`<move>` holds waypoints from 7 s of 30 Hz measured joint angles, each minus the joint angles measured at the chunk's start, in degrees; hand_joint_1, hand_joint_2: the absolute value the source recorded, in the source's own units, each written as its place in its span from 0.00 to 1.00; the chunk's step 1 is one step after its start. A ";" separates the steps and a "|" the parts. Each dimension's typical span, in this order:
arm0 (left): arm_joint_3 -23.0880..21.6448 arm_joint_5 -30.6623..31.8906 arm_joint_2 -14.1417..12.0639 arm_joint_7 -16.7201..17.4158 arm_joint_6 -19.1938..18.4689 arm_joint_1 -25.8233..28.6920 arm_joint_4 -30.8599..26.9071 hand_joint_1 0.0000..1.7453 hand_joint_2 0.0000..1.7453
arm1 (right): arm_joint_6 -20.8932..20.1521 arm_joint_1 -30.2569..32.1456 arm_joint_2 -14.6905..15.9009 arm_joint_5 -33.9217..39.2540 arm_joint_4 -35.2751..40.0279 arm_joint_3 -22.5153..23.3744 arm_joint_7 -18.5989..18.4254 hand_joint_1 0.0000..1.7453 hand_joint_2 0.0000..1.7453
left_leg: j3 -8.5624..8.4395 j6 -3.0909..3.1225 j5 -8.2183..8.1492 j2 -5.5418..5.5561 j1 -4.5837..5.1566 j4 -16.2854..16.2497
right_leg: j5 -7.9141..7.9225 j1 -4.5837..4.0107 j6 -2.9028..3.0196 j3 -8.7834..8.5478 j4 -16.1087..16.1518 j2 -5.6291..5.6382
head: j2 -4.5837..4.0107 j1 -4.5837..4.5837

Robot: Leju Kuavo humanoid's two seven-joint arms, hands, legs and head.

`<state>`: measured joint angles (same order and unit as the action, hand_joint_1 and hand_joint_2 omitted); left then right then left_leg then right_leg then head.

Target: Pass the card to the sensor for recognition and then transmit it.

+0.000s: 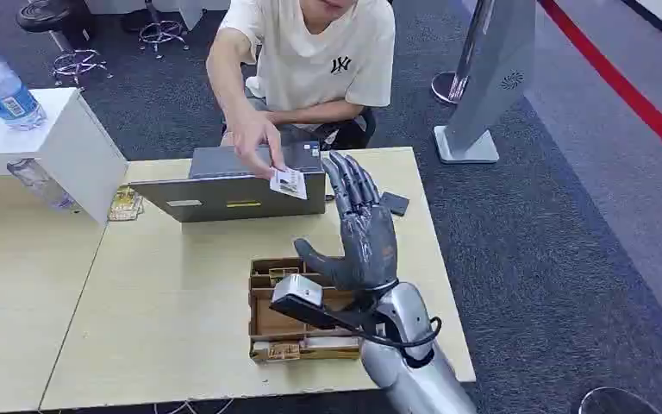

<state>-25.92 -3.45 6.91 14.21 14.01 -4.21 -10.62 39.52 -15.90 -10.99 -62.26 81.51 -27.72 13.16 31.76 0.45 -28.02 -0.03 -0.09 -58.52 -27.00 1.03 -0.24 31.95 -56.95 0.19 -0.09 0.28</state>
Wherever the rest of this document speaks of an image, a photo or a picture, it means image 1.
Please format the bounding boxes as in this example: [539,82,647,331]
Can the chrome stanchion post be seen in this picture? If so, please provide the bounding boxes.
[430,0,495,106]

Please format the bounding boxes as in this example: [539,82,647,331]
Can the white card stack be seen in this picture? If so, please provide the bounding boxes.
[301,336,361,351]

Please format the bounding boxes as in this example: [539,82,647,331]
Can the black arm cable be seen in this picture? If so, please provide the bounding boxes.
[330,316,443,368]

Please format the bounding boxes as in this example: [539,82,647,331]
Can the person's right hand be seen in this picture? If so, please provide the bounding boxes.
[228,113,286,181]

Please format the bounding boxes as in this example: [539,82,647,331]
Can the grey slanted floor stand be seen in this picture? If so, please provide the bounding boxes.
[434,0,538,165]

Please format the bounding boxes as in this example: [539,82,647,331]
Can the white desk riser shelf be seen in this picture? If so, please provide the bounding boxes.
[0,87,129,226]

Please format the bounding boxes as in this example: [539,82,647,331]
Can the black stool chrome base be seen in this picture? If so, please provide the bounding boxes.
[16,0,114,91]

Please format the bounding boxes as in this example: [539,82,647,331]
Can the thin white cables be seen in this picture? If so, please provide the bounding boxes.
[153,398,235,414]

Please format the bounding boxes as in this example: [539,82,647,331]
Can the brown patterned card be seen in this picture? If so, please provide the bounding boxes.
[266,342,303,362]

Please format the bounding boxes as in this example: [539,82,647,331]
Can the lying clear plastic bottle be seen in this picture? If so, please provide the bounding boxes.
[6,159,81,214]

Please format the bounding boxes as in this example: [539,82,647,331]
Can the upright clear water bottle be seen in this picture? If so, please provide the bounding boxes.
[0,34,47,131]

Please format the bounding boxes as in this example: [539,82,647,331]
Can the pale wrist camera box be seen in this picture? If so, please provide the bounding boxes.
[269,273,378,334]

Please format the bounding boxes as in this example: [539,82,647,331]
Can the chrome chair base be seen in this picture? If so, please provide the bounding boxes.
[138,0,190,60]

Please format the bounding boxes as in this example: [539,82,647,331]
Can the person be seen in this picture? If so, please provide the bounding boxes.
[205,0,397,181]

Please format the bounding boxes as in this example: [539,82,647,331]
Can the white printed card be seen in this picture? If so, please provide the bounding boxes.
[269,166,309,201]

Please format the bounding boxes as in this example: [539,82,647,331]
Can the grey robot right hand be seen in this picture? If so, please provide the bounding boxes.
[294,151,399,292]

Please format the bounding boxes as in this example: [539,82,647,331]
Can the small black flat pad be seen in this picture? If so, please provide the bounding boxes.
[380,191,411,217]

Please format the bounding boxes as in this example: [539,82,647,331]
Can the grey laptop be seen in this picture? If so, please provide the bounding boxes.
[128,141,328,224]

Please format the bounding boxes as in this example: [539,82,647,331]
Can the wooden card box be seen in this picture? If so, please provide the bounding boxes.
[247,257,362,365]

